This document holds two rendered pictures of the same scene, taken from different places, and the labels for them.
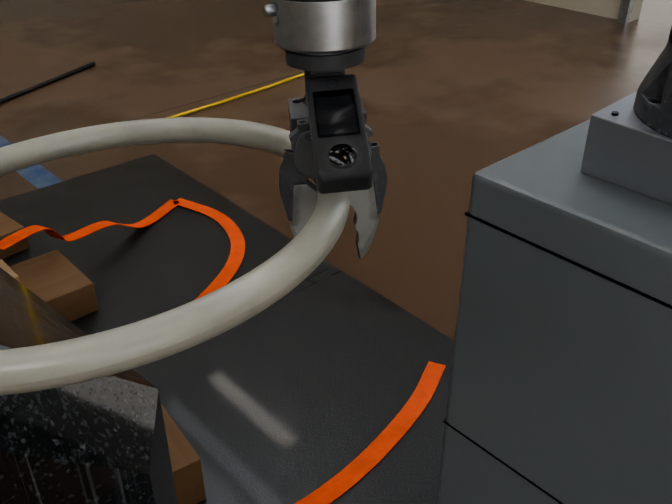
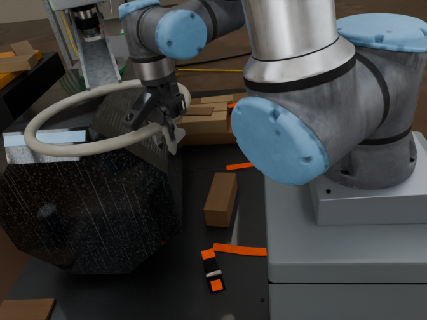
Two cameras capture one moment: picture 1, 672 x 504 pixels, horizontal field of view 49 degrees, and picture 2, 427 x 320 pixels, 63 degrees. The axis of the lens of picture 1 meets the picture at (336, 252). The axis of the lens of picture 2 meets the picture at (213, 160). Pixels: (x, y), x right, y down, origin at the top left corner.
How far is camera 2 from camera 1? 0.75 m
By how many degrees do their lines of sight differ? 43
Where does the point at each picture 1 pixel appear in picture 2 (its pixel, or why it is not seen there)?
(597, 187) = not seen: hidden behind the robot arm
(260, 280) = (84, 146)
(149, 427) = (155, 184)
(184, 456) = (222, 207)
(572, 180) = not seen: hidden behind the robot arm
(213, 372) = not seen: hidden behind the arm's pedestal
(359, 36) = (148, 76)
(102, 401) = (140, 169)
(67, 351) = (38, 145)
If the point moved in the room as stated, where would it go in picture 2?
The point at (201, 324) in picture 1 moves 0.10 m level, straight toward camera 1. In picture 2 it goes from (63, 152) to (26, 176)
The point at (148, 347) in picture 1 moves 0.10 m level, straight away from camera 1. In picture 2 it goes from (50, 152) to (80, 131)
